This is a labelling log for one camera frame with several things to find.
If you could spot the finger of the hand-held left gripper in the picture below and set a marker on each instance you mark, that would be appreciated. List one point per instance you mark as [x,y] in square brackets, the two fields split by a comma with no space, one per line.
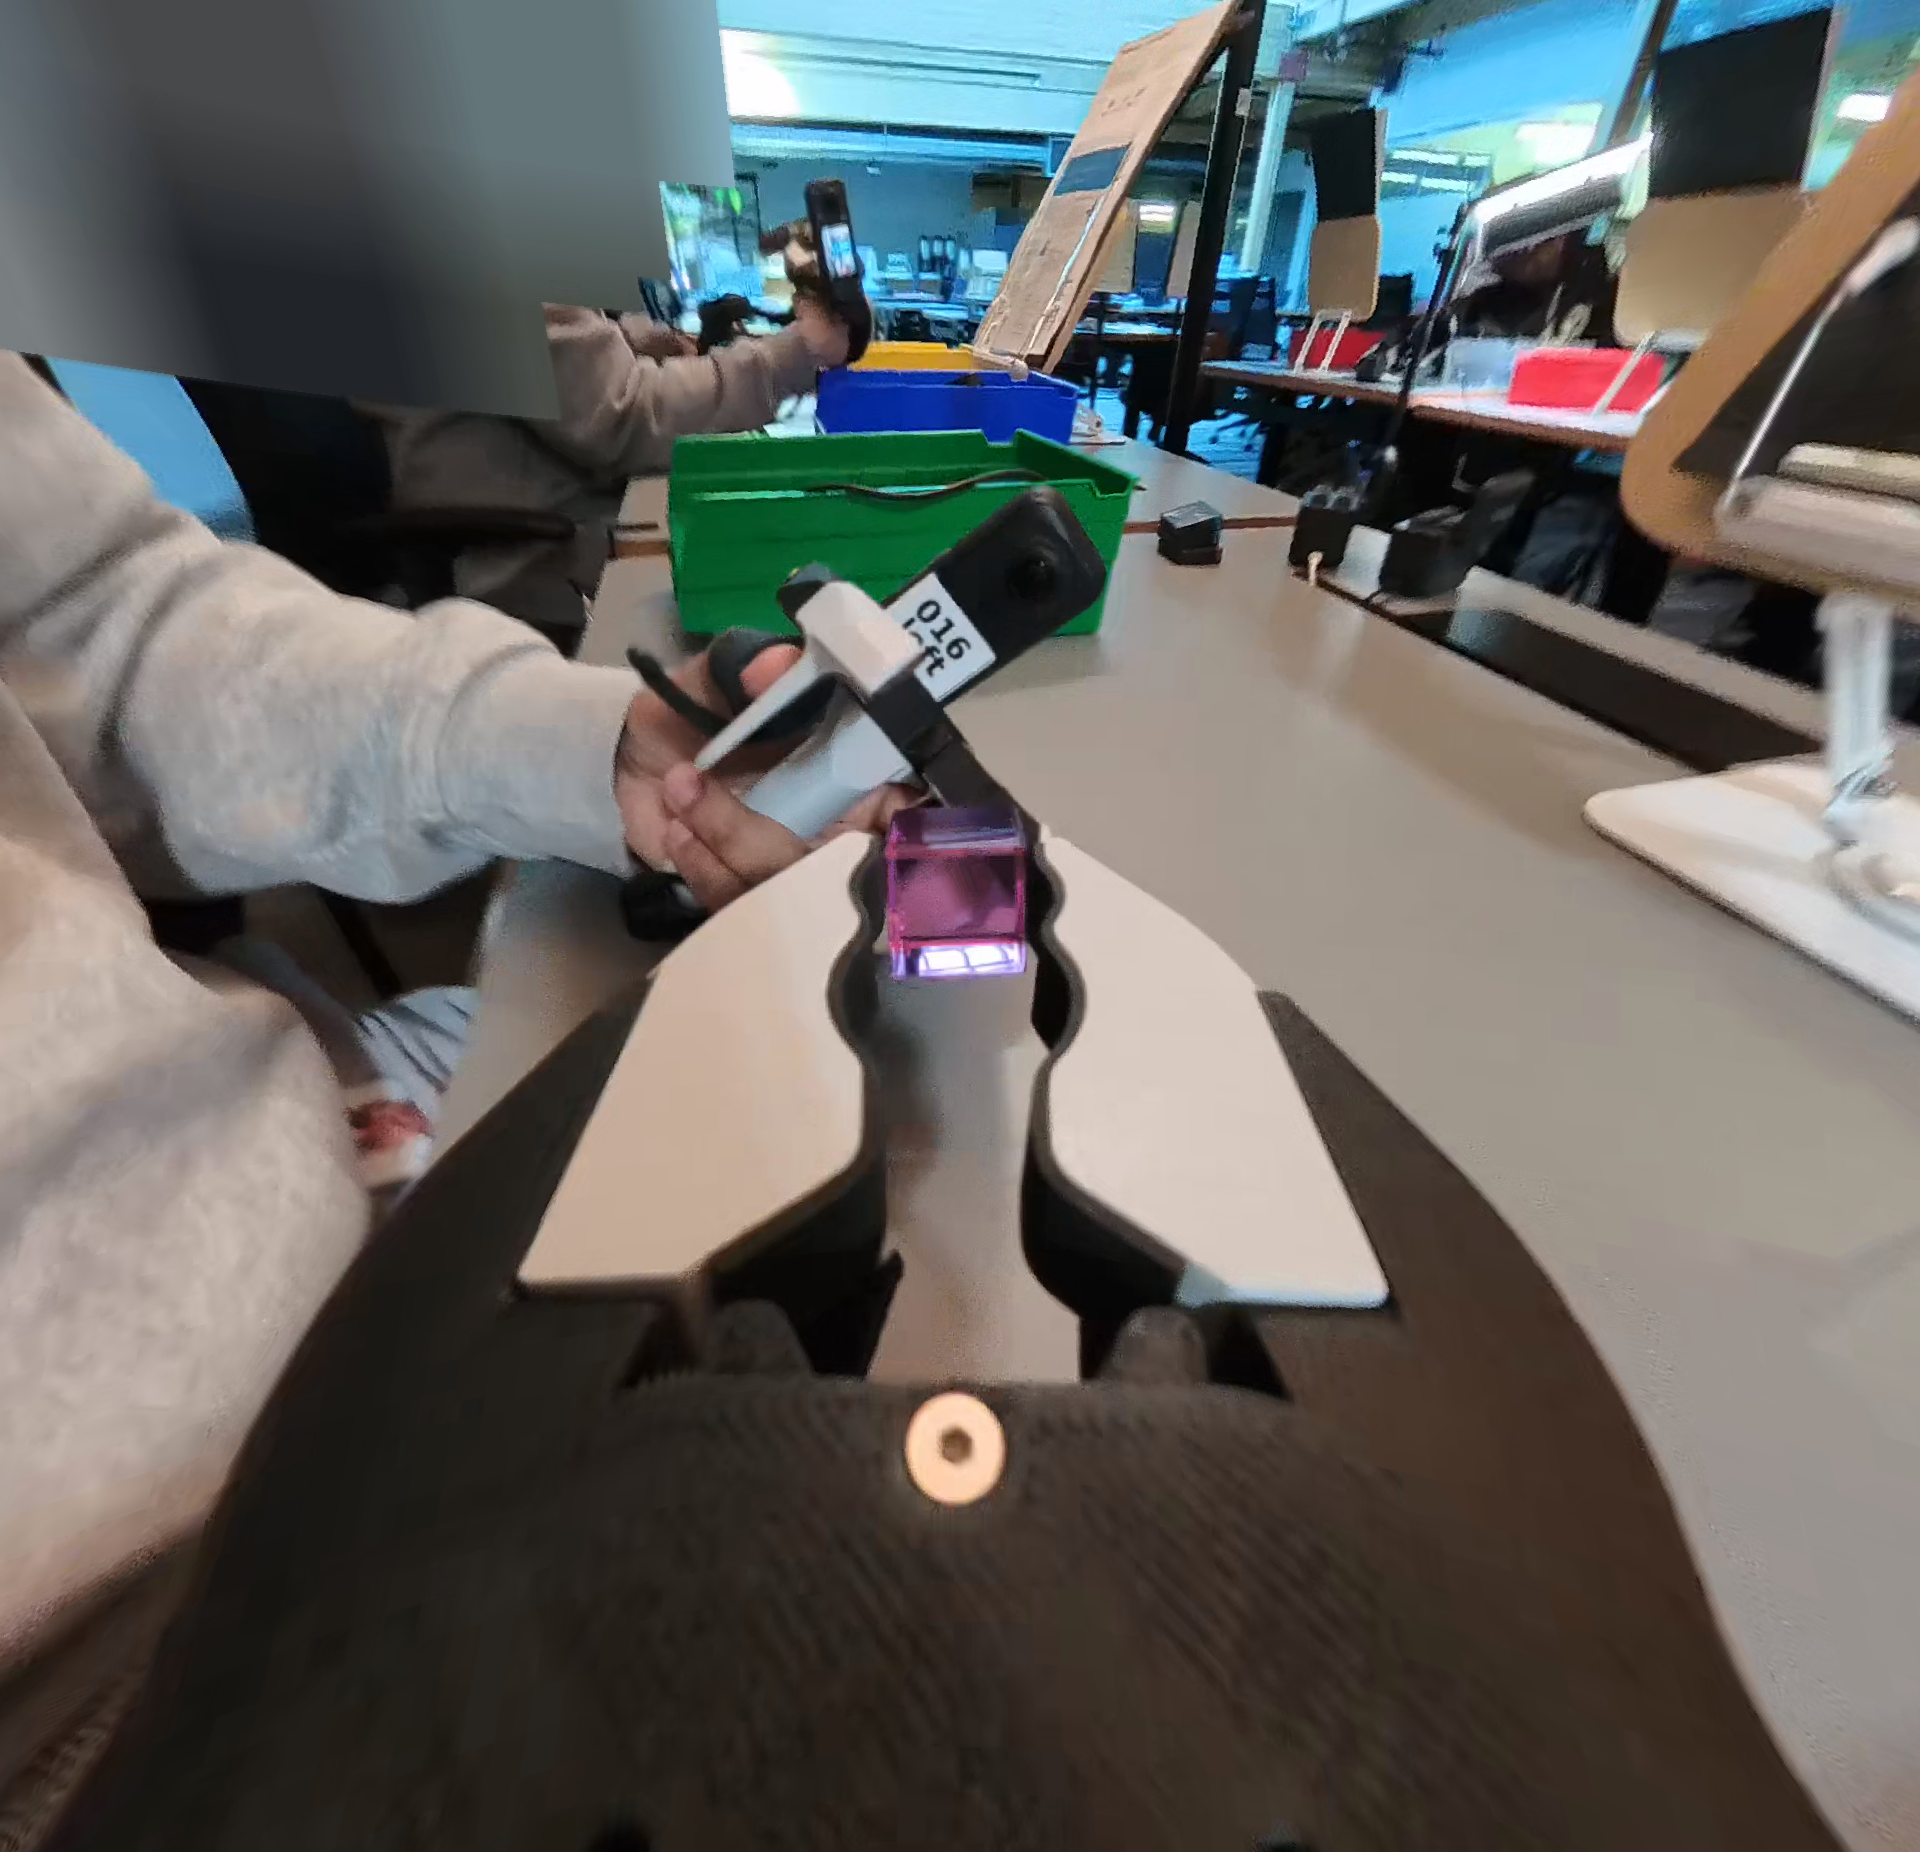
[863,638]
[959,765]

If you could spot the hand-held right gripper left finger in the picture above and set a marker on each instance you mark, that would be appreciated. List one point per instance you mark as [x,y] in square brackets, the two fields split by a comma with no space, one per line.
[706,1132]

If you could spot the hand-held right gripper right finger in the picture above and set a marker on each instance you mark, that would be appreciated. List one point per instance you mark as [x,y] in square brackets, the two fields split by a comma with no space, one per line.
[1215,1132]

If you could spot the green plastic bin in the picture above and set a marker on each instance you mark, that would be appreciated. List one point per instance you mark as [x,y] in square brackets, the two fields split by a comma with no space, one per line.
[841,562]

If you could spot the purple translucent cube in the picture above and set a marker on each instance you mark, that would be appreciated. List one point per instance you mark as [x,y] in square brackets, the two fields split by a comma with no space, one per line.
[957,890]

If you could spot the person's left forearm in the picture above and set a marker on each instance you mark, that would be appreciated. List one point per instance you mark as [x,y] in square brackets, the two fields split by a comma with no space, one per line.
[301,681]

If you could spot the person's left hand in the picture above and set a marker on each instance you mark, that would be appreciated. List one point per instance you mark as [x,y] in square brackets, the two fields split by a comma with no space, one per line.
[706,846]

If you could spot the small black box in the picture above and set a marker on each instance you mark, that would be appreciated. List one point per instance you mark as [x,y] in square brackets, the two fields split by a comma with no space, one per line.
[1190,533]

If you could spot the blue plastic bin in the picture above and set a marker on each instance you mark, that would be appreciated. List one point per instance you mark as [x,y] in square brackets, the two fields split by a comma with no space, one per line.
[947,403]

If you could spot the yellow plastic bin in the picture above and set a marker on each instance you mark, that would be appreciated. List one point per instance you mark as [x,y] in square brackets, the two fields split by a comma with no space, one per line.
[909,356]

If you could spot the person's white sneaker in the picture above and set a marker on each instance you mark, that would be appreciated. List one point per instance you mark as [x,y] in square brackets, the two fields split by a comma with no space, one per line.
[398,1071]

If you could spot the cardboard sheet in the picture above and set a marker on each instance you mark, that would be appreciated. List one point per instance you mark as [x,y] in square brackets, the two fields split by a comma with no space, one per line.
[1110,188]

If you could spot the black charger dock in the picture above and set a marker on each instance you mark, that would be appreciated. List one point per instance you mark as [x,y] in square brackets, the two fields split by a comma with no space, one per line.
[1449,541]

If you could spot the black metal pole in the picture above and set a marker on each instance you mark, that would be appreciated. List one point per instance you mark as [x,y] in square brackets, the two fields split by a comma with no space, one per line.
[1218,188]

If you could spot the background monitor with cardboard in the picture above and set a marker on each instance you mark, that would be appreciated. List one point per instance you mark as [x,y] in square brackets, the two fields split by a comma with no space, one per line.
[1725,97]
[1346,156]

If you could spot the black office chair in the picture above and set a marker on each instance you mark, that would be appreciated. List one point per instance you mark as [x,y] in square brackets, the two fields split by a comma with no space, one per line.
[301,457]

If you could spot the red plastic bin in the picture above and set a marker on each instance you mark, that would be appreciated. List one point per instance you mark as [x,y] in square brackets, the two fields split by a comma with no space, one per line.
[1583,382]

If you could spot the person's grey hoodie torso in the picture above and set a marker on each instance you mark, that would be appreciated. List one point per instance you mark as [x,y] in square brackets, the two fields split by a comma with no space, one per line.
[121,1281]

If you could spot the cardboard-backed monitor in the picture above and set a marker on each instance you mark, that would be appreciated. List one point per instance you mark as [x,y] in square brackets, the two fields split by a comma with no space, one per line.
[1681,457]

